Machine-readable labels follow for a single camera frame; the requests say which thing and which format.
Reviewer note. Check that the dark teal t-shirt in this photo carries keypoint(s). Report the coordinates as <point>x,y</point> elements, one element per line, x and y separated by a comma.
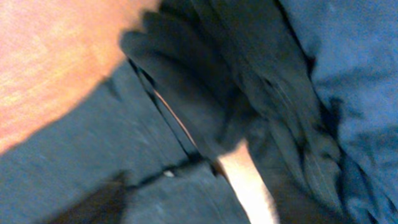
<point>119,157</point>

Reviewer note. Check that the black garment in pile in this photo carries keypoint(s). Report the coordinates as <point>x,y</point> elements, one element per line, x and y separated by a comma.
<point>232,71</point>

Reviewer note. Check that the blue garment in pile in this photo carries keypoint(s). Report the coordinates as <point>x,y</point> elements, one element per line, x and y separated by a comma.
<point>354,46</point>

